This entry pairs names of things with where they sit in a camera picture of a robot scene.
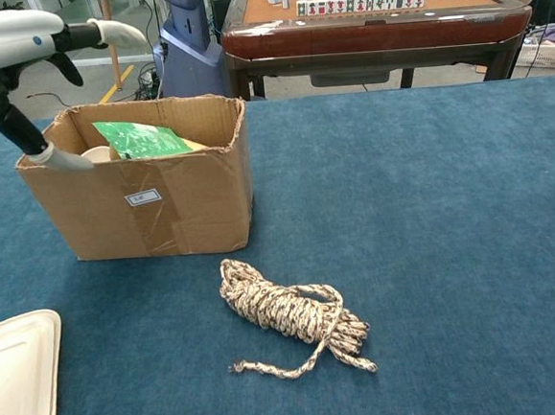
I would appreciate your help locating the brown cardboard box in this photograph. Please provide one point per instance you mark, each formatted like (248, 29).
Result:
(96, 222)

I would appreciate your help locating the blue felt table mat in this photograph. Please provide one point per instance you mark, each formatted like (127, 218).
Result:
(402, 207)

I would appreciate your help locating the face-up mahjong tile row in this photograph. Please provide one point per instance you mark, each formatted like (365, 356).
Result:
(362, 3)

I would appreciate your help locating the green foil packet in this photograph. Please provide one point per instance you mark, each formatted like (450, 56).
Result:
(142, 138)

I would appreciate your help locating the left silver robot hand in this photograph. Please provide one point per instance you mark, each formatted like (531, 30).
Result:
(0, 42)

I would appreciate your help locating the wooden pole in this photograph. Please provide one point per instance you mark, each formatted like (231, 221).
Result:
(115, 66)

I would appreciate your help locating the brown mahjong table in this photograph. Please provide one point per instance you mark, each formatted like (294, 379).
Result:
(364, 32)

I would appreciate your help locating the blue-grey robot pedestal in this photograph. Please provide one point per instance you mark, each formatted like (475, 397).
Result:
(190, 70)

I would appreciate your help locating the white plastic basket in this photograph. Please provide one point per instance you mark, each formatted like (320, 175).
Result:
(546, 54)

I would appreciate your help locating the white framed glass partition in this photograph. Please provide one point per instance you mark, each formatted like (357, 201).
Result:
(132, 7)

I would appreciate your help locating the white paper cup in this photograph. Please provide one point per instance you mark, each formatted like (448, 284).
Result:
(98, 154)

